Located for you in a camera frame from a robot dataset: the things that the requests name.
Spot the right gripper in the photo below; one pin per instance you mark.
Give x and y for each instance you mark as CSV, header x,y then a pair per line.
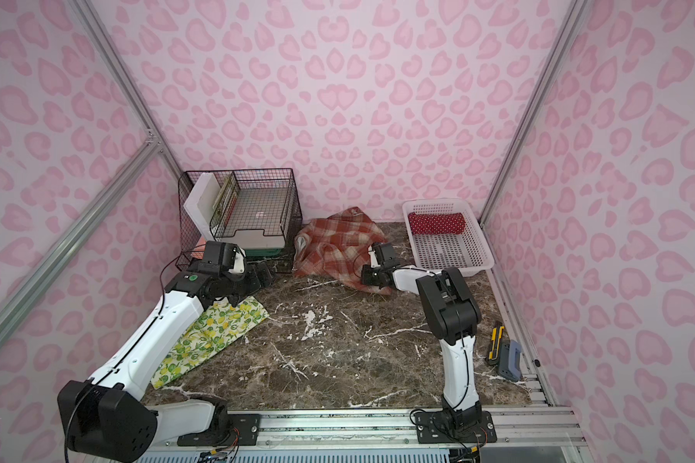
x,y
373,275

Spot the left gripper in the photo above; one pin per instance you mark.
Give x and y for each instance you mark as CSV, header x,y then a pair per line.
x,y
252,278

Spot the red plaid skirt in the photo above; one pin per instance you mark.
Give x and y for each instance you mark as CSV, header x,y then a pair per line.
x,y
338,247

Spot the white plastic basket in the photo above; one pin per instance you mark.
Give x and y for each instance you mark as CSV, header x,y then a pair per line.
x,y
469,252

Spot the red polka dot skirt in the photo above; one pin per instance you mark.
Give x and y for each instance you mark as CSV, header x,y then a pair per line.
x,y
436,224

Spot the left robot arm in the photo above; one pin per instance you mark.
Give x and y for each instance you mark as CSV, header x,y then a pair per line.
x,y
104,415

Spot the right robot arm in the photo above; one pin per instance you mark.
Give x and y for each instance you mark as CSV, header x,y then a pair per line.
x,y
453,316

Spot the green lemon print skirt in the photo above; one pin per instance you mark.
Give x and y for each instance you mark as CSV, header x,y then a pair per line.
x,y
220,326

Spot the white tray in basket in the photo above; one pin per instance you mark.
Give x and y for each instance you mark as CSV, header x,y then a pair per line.
x,y
259,221

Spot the green book in basket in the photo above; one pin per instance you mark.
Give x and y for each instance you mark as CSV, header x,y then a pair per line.
x,y
225,201

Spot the white foam board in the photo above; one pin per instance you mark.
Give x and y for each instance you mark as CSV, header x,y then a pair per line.
x,y
200,203

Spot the yellow black utility knife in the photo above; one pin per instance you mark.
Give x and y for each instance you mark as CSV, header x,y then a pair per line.
x,y
494,347

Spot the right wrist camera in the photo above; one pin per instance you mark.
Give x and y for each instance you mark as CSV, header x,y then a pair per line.
x,y
373,259

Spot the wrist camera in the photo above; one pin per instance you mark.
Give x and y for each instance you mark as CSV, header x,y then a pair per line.
x,y
238,266
373,259

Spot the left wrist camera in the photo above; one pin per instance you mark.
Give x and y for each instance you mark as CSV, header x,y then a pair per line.
x,y
238,266

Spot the black wire basket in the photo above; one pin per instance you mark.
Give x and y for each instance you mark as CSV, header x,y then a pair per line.
x,y
279,262

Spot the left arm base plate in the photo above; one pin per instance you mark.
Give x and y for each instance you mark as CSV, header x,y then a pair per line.
x,y
226,430

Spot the aluminium front rail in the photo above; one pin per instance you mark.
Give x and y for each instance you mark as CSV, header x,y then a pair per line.
x,y
515,434

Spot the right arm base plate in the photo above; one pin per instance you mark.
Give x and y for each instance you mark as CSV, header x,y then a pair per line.
x,y
471,427

